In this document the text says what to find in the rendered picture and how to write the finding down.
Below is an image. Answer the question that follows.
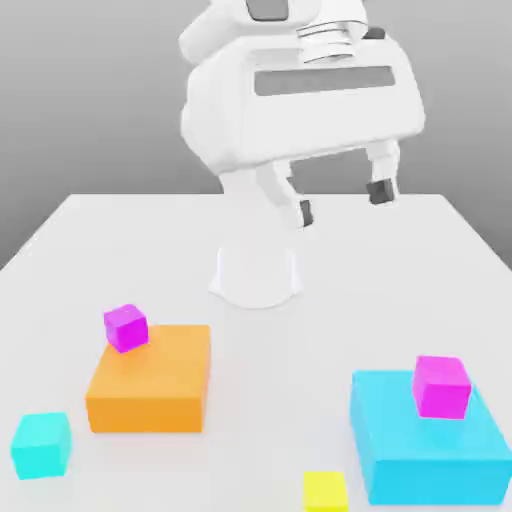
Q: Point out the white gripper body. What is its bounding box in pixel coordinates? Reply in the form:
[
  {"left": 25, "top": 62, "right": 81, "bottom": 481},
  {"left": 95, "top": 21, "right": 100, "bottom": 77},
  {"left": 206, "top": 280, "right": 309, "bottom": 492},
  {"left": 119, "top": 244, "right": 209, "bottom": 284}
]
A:
[{"left": 179, "top": 34, "right": 426, "bottom": 177}]

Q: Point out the small magenta cube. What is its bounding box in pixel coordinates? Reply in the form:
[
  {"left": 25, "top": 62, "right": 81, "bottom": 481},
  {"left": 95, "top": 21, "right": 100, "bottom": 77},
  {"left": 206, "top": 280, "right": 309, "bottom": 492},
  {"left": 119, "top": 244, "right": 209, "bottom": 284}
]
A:
[
  {"left": 102, "top": 303, "right": 150, "bottom": 355},
  {"left": 411, "top": 354, "right": 474, "bottom": 422}
]

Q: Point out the small yellow cube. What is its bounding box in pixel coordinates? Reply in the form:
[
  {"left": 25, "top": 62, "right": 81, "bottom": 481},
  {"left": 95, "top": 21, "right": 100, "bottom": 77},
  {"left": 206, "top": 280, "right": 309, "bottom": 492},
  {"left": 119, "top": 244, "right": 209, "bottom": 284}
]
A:
[{"left": 302, "top": 470, "right": 350, "bottom": 512}]

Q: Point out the small cyan cube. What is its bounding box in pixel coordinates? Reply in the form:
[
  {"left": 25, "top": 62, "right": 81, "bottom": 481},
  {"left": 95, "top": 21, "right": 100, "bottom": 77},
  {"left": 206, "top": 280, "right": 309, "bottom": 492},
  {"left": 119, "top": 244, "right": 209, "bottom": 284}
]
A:
[{"left": 9, "top": 411, "right": 74, "bottom": 481}]

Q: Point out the large orange box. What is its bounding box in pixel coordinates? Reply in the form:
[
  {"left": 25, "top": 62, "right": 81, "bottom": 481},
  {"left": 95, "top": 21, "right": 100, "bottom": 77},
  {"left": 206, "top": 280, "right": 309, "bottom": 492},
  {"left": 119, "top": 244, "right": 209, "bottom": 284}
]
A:
[{"left": 84, "top": 324, "right": 212, "bottom": 434}]

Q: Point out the large light blue box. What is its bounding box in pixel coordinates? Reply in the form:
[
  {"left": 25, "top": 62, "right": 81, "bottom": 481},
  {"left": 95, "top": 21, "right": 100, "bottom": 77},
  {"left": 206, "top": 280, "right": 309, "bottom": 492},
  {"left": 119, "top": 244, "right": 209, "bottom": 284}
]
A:
[{"left": 349, "top": 369, "right": 512, "bottom": 508}]

